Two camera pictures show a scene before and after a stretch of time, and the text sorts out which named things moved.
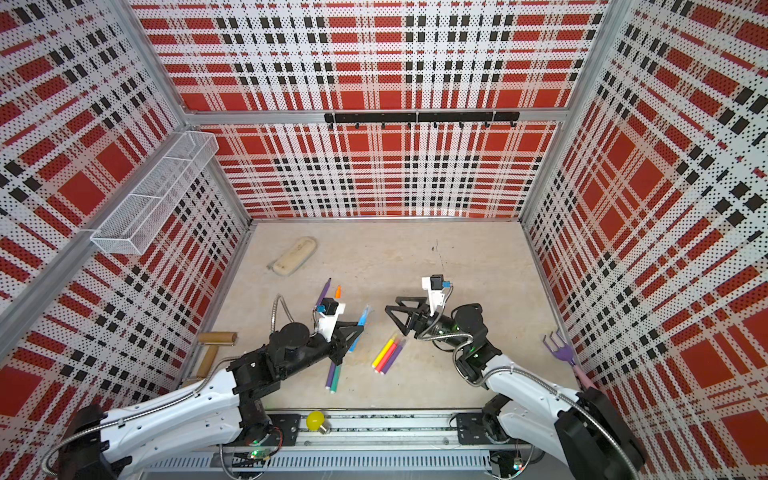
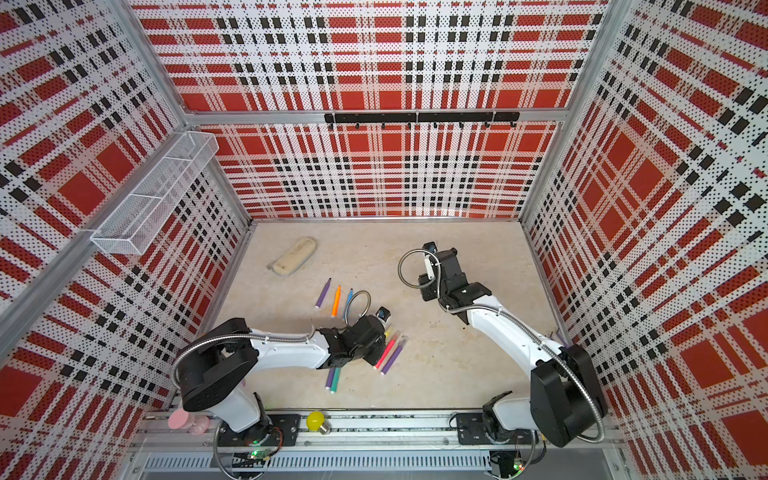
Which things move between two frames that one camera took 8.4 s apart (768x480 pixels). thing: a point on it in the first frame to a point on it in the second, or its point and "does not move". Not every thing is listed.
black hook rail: x=425 y=117 does not move
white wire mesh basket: x=131 y=225 does not move
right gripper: x=419 y=308 to x=427 y=295
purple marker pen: x=324 y=292 does not move
